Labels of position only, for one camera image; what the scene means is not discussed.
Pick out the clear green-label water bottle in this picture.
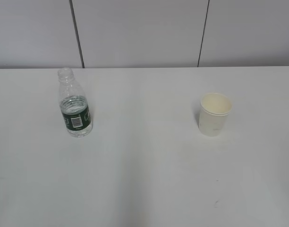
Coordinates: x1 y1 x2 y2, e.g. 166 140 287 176
58 68 93 138

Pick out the white paper cup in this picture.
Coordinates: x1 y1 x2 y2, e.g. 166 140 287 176
198 93 232 137

